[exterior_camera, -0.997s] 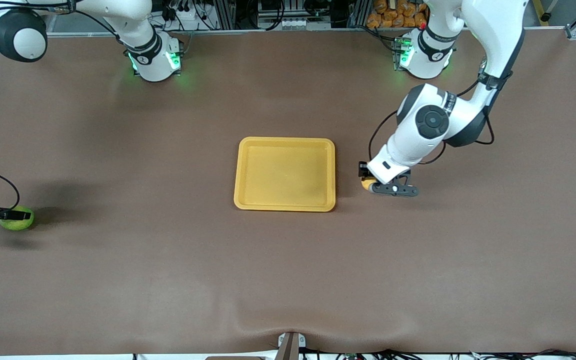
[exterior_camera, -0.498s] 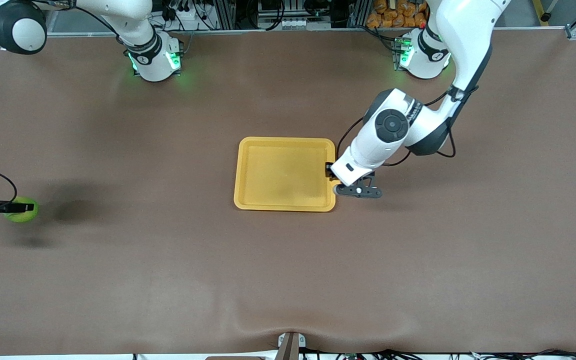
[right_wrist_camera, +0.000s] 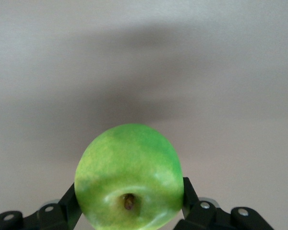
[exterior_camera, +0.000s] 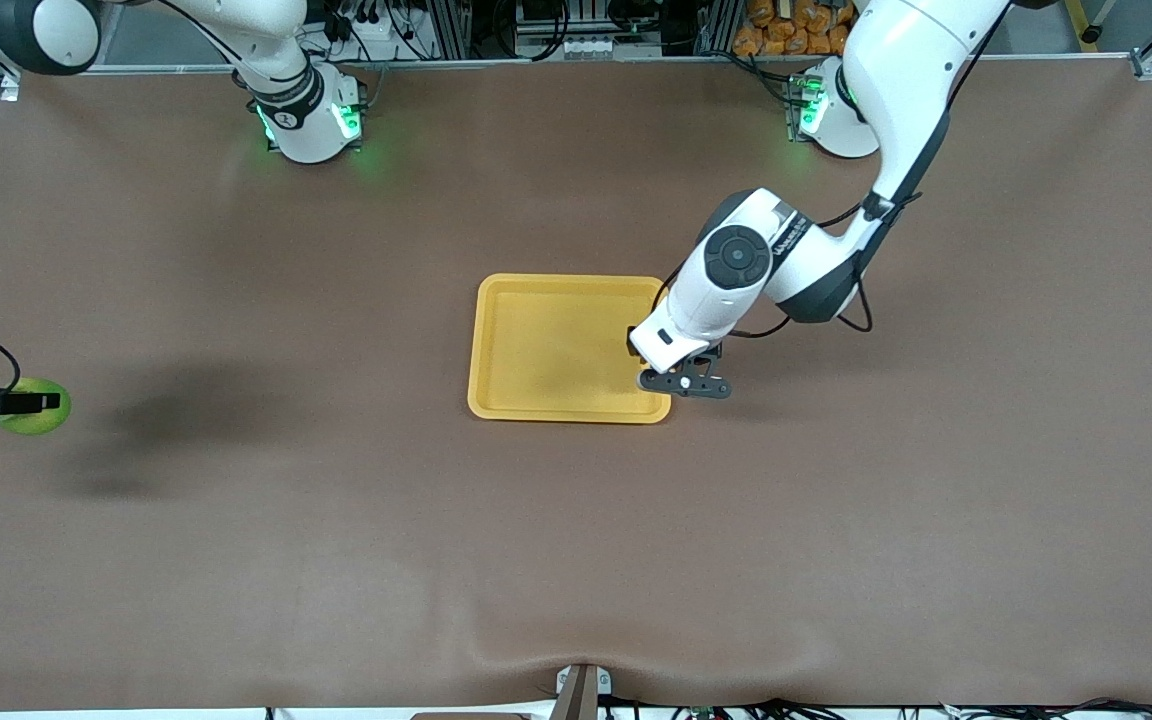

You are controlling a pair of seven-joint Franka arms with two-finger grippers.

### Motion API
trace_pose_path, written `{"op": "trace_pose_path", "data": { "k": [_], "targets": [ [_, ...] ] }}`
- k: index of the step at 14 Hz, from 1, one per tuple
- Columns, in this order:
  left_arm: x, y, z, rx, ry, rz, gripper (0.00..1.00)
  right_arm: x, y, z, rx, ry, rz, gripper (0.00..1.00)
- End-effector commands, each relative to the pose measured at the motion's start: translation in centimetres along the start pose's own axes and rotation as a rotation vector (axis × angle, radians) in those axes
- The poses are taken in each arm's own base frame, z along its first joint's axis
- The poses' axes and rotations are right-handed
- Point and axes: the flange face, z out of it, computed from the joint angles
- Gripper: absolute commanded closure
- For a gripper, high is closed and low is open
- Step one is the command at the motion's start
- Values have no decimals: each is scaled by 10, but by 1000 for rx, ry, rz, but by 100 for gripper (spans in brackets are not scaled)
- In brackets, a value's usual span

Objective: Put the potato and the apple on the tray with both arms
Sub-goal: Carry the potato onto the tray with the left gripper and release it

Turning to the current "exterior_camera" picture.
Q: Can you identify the green apple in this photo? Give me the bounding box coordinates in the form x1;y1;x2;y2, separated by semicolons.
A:
0;377;72;436

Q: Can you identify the yellow plastic tray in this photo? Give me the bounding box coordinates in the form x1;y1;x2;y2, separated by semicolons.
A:
467;273;674;425

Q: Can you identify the bag of orange items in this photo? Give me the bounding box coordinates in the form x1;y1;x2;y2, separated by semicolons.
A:
733;0;855;57

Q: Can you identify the metal table clamp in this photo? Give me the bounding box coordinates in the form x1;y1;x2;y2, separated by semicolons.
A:
554;663;613;720

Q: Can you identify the brown table mat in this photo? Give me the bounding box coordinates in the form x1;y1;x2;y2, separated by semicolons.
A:
0;55;1152;713

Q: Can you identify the white power strip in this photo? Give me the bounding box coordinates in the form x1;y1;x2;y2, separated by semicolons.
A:
341;15;407;51

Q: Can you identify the aluminium frame rail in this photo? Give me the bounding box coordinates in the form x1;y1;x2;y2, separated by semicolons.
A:
0;52;1152;77

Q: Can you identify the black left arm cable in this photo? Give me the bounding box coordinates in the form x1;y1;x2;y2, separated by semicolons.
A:
651;20;1012;339

